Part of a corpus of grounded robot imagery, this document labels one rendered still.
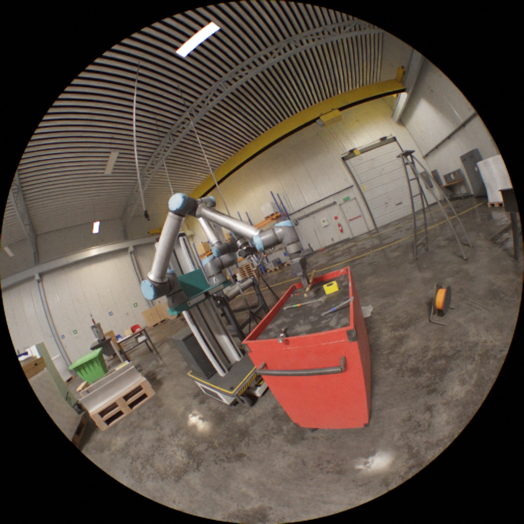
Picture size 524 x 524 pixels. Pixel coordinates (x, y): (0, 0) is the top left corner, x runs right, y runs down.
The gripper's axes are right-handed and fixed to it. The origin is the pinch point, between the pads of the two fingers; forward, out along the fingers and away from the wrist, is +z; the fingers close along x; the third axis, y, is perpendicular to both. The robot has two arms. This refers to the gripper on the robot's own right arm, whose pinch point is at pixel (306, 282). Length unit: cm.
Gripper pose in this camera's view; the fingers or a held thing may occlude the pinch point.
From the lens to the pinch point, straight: 89.7
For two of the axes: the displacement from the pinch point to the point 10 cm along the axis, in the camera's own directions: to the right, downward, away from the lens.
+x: -4.3, 2.4, -8.7
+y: -8.2, 3.0, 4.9
